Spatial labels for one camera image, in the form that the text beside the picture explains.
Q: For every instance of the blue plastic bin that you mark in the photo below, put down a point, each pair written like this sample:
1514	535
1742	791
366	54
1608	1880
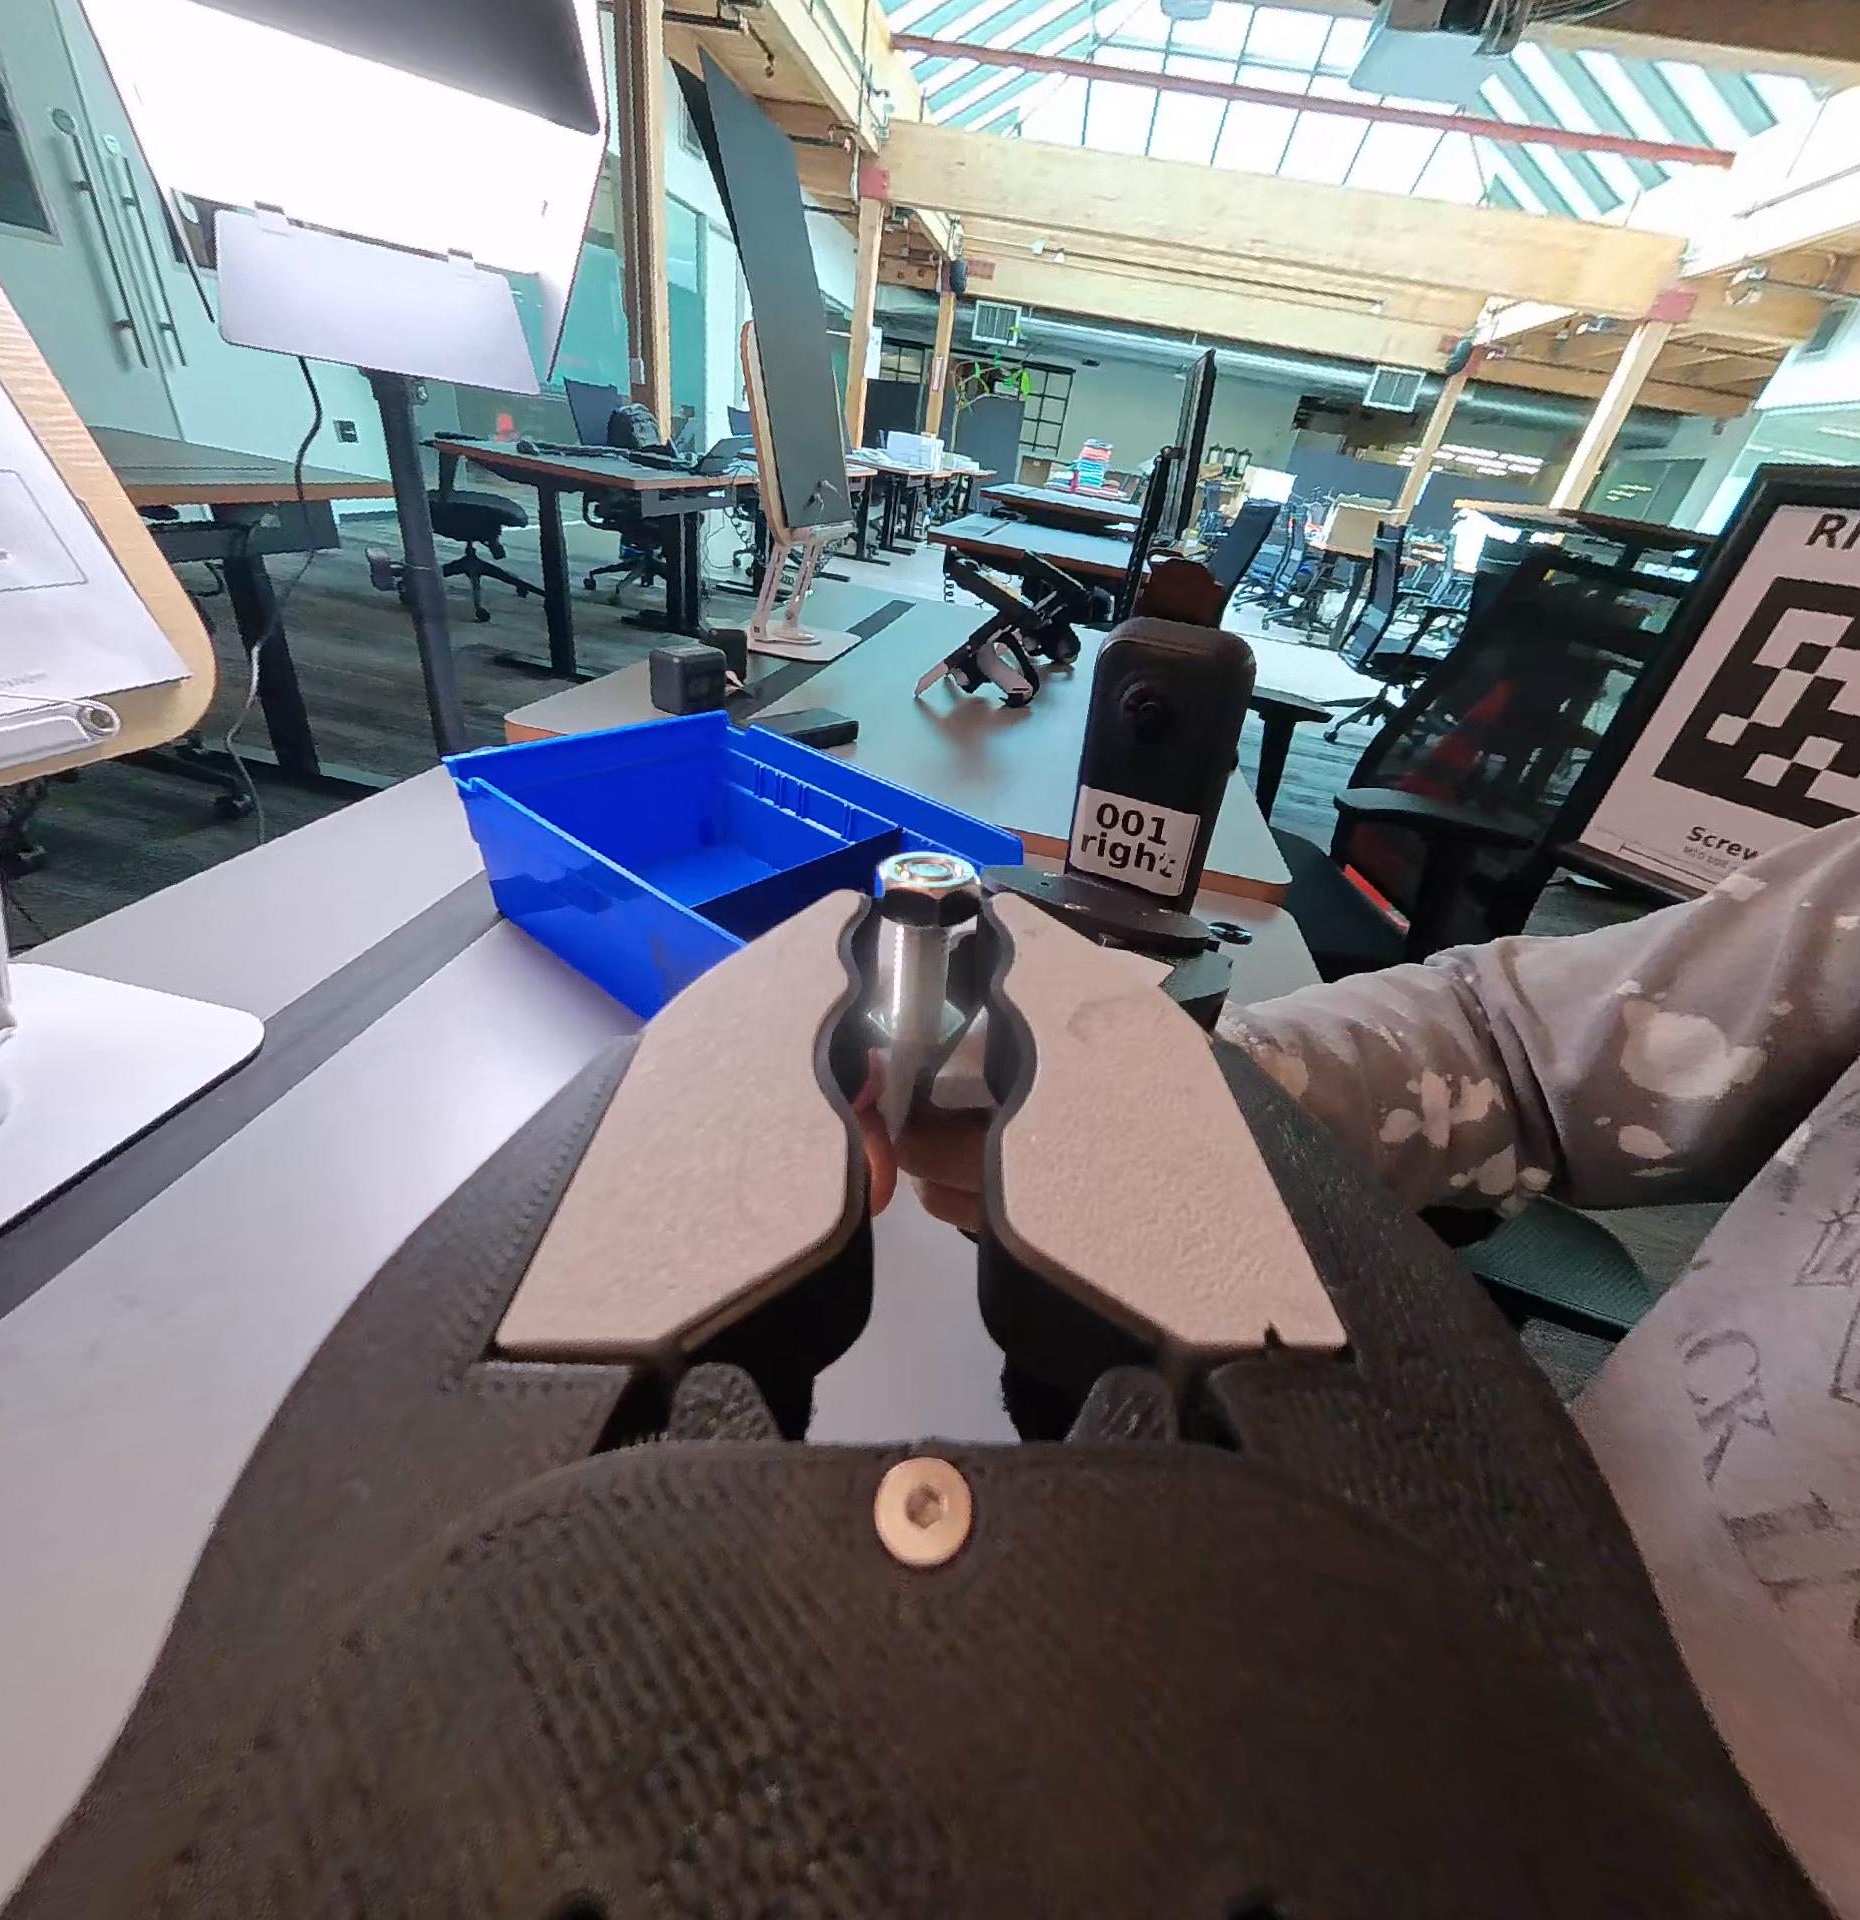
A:
631	841

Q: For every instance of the person's right hand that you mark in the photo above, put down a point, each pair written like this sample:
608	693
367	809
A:
938	1194

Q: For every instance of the silver hex bolt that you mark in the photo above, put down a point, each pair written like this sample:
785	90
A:
918	960

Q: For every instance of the small black cube camera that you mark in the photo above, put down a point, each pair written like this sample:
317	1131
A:
695	677

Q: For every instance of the white stand base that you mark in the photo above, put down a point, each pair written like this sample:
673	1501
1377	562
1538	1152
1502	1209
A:
104	1081

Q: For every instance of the flat black box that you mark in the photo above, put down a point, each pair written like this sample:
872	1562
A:
811	728

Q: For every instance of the black backpack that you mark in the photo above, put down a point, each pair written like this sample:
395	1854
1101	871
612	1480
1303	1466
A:
641	430

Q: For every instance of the white light panel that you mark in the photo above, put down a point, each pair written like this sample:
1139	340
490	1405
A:
375	165

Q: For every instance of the spare hand-held gripper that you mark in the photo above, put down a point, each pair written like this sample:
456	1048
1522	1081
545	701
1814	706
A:
1013	638

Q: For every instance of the black light stand pole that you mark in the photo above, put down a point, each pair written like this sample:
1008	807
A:
420	571

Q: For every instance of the black panel on wooden stand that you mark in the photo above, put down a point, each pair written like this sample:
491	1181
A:
780	331

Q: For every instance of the black mesh office chair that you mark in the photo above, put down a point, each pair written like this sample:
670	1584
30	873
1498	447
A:
1485	750

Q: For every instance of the person's right forearm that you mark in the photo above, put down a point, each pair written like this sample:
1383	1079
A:
1559	1051

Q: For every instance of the person's grey printed shirt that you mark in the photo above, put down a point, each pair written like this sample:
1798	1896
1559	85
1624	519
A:
1754	1501

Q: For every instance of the black swivel office chair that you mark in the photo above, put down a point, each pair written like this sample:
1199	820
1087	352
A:
480	525

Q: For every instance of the framed black-and-white marker sign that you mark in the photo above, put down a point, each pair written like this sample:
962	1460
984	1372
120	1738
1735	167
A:
1770	691

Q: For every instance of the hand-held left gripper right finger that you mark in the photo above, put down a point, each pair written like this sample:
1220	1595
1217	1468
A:
1155	1155

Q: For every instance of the wooden office desk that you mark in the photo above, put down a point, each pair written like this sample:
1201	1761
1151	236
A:
600	465

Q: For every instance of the wooden board with paper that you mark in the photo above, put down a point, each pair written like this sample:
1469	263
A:
61	571

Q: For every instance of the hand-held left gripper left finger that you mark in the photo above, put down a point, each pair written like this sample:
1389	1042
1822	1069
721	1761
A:
690	1140

